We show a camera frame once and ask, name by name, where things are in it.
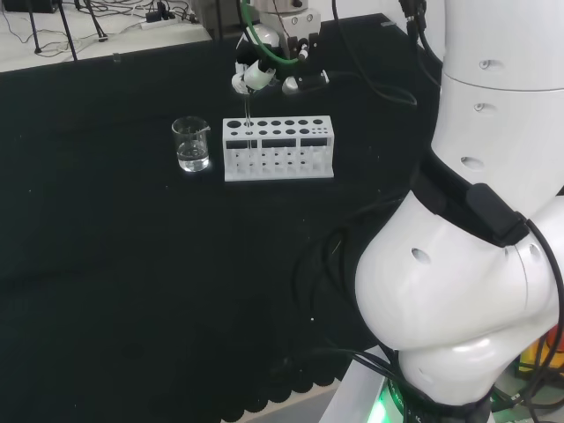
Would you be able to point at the black box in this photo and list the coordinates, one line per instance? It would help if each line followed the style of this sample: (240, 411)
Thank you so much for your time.
(26, 5)

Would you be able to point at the yellow stop button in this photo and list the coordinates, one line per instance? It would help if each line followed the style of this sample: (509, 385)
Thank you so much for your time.
(535, 352)

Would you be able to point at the white test tube rack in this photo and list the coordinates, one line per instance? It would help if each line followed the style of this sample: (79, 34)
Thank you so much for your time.
(276, 172)

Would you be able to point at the black tripod leg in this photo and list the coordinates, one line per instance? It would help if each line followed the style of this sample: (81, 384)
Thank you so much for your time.
(34, 26)
(97, 22)
(68, 33)

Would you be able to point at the clear cloth clip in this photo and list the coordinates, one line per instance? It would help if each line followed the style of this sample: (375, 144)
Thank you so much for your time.
(116, 58)
(388, 24)

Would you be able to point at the black bench cloth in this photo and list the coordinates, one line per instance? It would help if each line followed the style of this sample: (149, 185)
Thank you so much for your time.
(132, 247)

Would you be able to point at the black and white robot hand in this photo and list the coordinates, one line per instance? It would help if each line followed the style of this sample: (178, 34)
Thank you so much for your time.
(299, 35)

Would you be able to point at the clear glass beaker with water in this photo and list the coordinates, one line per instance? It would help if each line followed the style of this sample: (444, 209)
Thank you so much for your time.
(191, 150)

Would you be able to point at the clear glass rod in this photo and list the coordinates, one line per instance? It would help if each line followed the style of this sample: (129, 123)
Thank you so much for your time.
(248, 114)

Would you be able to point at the grey metal cabinet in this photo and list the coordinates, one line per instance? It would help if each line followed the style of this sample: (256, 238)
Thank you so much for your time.
(220, 17)

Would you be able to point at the black power adapter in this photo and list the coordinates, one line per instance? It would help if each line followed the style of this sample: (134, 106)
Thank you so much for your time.
(155, 16)

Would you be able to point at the white power strip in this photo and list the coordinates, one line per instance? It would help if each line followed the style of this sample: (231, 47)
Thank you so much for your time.
(158, 23)

